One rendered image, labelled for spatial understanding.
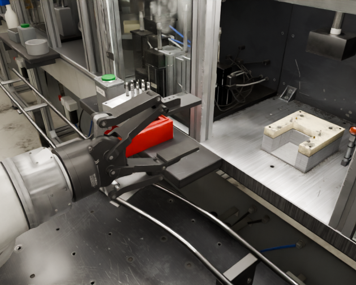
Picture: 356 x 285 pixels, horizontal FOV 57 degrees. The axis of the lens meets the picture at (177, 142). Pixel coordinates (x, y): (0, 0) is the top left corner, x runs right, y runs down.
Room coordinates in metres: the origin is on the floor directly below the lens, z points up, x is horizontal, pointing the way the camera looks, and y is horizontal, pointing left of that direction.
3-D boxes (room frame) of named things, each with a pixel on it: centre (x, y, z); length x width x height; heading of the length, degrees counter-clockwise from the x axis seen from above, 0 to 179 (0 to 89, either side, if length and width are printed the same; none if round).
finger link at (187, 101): (0.45, 0.00, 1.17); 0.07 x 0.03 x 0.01; 129
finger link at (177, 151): (0.45, 0.00, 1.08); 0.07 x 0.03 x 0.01; 129
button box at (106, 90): (0.90, 0.19, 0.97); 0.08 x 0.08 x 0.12; 39
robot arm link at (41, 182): (0.31, 0.17, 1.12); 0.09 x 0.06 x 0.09; 39
